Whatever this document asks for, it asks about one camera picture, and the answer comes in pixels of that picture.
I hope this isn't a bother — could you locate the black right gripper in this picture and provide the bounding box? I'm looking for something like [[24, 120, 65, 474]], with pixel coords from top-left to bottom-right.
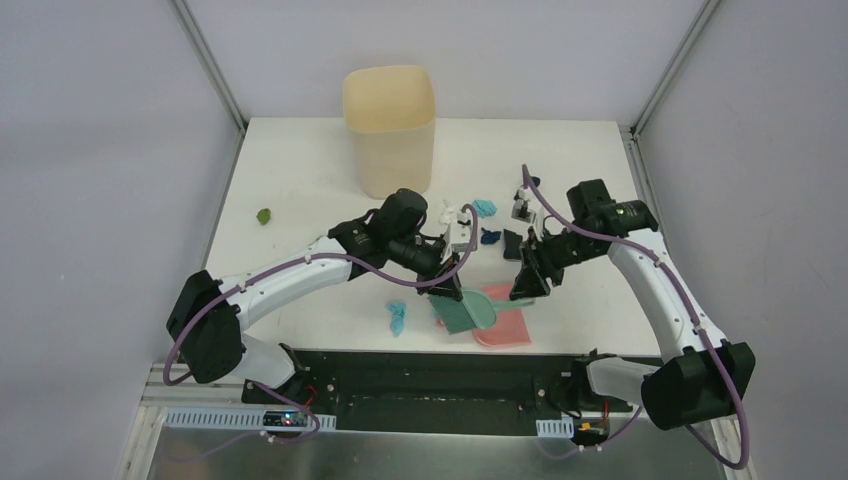
[[509, 227, 601, 301]]

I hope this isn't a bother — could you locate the mint green hand brush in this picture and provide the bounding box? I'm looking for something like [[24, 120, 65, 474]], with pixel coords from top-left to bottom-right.
[[427, 288, 535, 334]]

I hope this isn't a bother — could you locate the pink plastic dustpan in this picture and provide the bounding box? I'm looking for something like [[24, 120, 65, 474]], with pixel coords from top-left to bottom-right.
[[469, 283, 532, 349]]

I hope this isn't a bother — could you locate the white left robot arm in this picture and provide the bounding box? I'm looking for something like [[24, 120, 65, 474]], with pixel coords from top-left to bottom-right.
[[163, 188, 479, 405]]

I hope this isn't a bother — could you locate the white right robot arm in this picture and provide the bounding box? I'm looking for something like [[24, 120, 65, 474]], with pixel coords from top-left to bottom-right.
[[510, 178, 756, 430]]

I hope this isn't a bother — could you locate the black flat paper scrap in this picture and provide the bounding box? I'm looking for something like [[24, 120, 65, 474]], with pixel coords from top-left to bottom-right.
[[502, 229, 524, 261]]

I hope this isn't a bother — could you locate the light blue long paper scrap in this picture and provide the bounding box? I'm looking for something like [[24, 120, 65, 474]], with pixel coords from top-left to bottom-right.
[[386, 302, 407, 338]]

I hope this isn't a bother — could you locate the dark blue paper scrap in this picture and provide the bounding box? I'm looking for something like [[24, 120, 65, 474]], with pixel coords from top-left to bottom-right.
[[479, 228, 502, 245]]

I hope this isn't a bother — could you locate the white paper scrap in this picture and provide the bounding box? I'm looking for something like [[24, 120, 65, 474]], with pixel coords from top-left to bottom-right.
[[438, 200, 457, 228]]

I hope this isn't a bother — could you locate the light blue paper scrap upper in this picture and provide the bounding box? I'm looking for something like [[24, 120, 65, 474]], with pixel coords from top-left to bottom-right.
[[472, 199, 498, 218]]

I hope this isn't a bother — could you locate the right controller circuit board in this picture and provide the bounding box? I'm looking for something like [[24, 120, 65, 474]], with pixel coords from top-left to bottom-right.
[[571, 422, 609, 447]]

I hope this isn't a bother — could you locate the controller circuit board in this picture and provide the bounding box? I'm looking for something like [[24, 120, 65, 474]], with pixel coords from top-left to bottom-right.
[[262, 410, 310, 429], [571, 422, 609, 447]]

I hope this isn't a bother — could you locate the beige plastic waste bin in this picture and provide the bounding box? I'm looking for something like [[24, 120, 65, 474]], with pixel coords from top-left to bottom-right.
[[342, 65, 436, 199]]

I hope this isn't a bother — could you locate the green paper scrap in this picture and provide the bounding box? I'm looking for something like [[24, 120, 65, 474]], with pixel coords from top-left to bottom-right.
[[256, 208, 272, 226]]

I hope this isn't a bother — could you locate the left controller circuit board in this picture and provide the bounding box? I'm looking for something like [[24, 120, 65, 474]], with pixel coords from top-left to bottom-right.
[[262, 410, 310, 429]]

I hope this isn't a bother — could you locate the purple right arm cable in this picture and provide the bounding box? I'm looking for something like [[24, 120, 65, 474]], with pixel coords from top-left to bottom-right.
[[520, 164, 751, 472]]

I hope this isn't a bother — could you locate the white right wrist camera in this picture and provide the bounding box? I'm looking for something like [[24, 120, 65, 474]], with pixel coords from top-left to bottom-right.
[[511, 187, 547, 242]]

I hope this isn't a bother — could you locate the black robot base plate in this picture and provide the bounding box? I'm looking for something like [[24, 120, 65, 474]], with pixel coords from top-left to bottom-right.
[[240, 348, 634, 437]]

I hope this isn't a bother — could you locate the aluminium frame rail right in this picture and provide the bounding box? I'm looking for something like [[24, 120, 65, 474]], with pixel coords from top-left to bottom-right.
[[630, 0, 723, 140]]

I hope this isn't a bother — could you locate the aluminium frame rail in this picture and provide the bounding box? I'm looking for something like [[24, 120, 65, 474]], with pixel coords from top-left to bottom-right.
[[630, 0, 723, 140], [168, 0, 249, 137]]

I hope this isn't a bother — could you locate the aluminium frame rail left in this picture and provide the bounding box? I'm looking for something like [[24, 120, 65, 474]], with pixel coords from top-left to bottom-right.
[[168, 0, 249, 137]]

